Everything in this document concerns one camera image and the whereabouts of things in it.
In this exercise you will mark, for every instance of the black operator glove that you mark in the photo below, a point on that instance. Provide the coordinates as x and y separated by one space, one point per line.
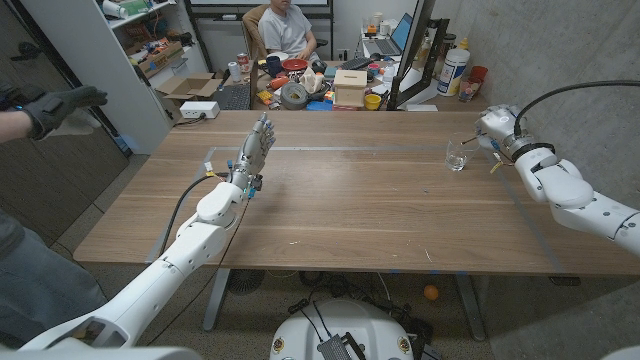
55 107

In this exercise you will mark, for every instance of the orange ball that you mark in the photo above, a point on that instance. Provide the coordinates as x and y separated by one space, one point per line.
431 292

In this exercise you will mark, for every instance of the glass with colourful items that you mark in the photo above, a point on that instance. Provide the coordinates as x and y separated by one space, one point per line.
469 91

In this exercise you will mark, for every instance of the blue flat lid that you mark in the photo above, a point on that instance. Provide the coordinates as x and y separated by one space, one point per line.
320 106

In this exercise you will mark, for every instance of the black framed whiteboard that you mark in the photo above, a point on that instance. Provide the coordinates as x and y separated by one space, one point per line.
225 2

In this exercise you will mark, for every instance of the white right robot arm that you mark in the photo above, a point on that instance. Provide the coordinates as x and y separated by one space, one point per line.
570 195

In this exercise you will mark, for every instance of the orange bottle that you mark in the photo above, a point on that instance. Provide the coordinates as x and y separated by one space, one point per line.
279 82

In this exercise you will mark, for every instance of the black open laptop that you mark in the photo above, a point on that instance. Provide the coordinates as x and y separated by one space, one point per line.
232 97

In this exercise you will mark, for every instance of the white wipes canister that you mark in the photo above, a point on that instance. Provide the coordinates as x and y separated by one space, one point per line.
452 72

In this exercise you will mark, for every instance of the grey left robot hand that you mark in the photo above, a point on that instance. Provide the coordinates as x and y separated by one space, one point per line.
255 150

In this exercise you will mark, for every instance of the dark blue mug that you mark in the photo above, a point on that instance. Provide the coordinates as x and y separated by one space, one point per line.
273 66

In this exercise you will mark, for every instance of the white shelf unit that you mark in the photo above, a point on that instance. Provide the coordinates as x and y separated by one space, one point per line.
125 100

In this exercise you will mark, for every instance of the thin dark pen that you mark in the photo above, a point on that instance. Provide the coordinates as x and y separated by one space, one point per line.
470 140

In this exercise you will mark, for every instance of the seated person white shirt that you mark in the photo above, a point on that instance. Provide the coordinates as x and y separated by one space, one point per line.
285 32

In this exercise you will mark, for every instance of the black keyboard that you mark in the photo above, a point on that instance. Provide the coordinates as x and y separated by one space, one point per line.
356 63

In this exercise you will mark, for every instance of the yellow cup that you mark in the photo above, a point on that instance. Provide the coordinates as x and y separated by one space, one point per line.
372 102

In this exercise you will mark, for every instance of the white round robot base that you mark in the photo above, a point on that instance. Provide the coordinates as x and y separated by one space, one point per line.
340 325

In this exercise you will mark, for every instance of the open silver laptop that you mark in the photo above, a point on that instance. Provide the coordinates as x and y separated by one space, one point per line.
395 40

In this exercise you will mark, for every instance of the crumpled white paper bag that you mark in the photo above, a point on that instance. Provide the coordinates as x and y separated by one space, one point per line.
311 81

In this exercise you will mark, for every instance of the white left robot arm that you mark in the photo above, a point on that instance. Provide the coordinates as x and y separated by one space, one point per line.
160 275

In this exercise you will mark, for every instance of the open cardboard box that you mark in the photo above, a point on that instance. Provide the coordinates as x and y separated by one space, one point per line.
190 87

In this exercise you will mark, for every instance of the red bowl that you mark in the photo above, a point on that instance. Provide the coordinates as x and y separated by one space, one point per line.
295 65

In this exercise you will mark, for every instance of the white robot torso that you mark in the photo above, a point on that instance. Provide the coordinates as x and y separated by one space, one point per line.
100 354

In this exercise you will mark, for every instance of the grey table leg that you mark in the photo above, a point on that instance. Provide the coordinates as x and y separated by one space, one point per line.
470 305
216 300

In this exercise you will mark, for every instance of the operator person in jeans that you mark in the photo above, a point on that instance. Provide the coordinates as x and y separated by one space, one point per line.
35 290

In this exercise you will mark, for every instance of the white power strip box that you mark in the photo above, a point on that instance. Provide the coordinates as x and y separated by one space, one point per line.
199 110

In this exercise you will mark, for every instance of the black monitor stand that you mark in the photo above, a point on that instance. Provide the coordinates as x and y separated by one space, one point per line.
436 50

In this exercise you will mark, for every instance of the white paper roll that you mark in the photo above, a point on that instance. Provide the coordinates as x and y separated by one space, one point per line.
234 72

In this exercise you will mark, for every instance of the black flat monitor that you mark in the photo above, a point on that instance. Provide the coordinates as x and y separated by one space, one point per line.
412 50

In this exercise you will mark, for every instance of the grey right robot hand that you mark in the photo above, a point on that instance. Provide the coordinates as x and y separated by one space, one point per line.
500 127

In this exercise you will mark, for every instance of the red cup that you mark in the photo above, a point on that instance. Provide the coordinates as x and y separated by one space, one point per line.
479 73

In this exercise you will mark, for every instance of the grey duct tape roll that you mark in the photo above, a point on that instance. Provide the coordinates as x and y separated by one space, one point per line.
294 97

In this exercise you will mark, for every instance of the light wooden slot box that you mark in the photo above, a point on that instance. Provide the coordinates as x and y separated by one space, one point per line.
350 90

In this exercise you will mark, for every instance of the black round floor fan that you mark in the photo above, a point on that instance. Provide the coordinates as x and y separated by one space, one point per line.
245 281

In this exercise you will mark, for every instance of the small colourful objects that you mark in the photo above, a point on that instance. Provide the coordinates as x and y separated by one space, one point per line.
329 96

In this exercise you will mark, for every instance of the brown office chair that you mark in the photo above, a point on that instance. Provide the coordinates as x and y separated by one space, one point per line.
252 27

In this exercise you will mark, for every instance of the cardboard box with clutter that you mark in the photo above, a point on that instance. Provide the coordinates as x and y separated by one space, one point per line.
160 60

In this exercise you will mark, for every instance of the clear glass cup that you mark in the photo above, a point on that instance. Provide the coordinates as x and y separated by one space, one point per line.
457 152

